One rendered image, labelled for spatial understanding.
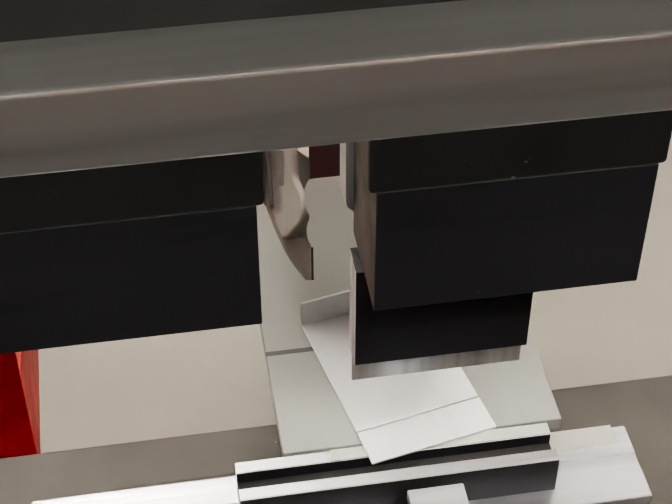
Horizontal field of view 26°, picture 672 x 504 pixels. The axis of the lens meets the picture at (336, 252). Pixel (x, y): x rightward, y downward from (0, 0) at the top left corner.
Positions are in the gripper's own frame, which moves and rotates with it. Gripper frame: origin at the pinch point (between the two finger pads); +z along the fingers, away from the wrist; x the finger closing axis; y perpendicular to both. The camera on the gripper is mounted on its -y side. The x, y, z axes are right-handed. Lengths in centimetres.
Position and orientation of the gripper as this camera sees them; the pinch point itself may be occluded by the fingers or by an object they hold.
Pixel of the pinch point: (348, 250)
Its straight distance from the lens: 97.9
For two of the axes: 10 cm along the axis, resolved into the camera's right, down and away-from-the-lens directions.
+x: 9.4, -2.3, 2.5
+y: 2.6, 0.2, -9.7
